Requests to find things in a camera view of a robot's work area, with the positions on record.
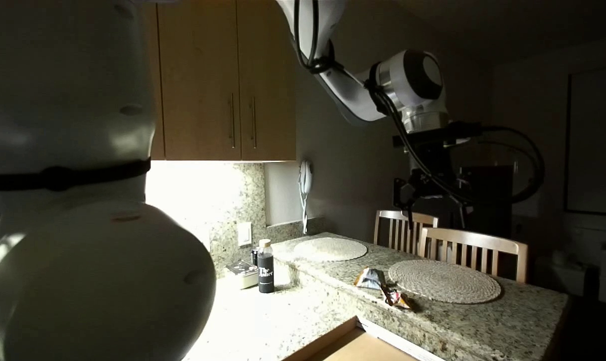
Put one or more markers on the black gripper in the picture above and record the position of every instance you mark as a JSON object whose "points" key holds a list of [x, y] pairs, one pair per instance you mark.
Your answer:
{"points": [[435, 167]]}

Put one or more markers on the silver snack packet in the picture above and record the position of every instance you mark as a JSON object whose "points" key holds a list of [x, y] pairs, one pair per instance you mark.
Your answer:
{"points": [[370, 279]]}

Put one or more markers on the small yellow toy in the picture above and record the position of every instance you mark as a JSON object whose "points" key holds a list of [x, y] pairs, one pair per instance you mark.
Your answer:
{"points": [[397, 299]]}

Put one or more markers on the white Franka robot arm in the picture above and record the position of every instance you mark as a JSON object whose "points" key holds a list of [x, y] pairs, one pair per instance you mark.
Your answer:
{"points": [[83, 281]]}

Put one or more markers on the flat cardboard box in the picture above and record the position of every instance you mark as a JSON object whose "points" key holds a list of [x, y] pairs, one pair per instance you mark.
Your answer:
{"points": [[364, 350]]}

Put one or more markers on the wooden slat-back chair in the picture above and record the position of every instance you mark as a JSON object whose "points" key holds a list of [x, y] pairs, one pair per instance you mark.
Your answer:
{"points": [[409, 218], [476, 239]]}

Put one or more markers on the round woven placemat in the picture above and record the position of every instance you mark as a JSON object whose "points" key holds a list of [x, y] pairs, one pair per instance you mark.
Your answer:
{"points": [[443, 281], [329, 250]]}

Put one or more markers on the white appliance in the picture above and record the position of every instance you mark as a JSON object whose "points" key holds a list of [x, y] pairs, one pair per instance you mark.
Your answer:
{"points": [[591, 262]]}

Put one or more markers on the small white cup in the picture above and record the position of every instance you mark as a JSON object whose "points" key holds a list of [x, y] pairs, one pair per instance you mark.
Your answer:
{"points": [[286, 273]]}

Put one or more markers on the black bottle wooden cap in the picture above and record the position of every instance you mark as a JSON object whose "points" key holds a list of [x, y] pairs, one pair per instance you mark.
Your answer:
{"points": [[265, 271]]}

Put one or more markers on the small grey container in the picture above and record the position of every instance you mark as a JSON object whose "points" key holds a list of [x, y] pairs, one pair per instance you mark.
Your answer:
{"points": [[251, 277]]}

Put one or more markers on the dark framed wall board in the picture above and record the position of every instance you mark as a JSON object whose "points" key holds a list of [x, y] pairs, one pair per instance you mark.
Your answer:
{"points": [[597, 142]]}

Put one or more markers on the white wall outlet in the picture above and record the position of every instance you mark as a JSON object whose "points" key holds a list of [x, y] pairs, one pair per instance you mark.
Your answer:
{"points": [[243, 233]]}

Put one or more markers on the wooden wall cabinet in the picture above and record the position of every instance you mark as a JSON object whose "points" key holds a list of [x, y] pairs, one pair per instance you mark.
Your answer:
{"points": [[195, 81]]}

